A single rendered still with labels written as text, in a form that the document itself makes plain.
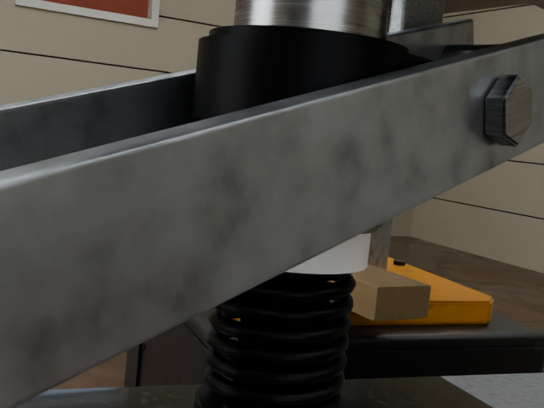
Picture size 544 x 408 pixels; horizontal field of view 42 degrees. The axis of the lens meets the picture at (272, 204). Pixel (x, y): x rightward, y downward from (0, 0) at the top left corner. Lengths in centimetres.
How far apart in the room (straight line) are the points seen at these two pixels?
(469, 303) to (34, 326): 111
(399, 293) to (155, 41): 585
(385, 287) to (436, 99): 75
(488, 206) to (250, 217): 724
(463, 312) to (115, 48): 565
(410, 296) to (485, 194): 645
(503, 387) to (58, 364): 54
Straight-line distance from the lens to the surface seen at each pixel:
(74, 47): 654
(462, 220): 769
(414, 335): 113
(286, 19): 27
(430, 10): 52
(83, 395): 54
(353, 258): 28
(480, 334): 120
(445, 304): 121
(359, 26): 28
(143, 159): 17
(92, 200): 17
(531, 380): 70
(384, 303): 101
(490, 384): 67
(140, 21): 668
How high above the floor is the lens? 103
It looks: 6 degrees down
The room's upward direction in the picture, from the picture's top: 6 degrees clockwise
